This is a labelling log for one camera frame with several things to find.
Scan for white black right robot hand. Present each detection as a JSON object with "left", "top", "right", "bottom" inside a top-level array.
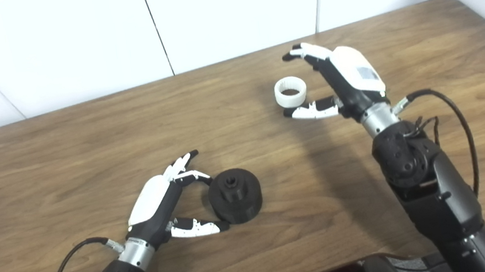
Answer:
[{"left": 276, "top": 34, "right": 391, "bottom": 127}]

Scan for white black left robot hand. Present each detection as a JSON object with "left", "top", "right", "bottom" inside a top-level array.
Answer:
[{"left": 117, "top": 147, "right": 232, "bottom": 253}]

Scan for white toothed plastic ring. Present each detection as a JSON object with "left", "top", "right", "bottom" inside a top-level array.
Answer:
[{"left": 273, "top": 75, "right": 309, "bottom": 109}]

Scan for round black plastic part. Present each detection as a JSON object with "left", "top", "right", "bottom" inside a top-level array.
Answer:
[{"left": 206, "top": 166, "right": 265, "bottom": 228}]

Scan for thin right arm wires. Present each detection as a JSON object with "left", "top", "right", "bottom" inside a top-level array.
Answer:
[{"left": 401, "top": 115, "right": 443, "bottom": 152}]

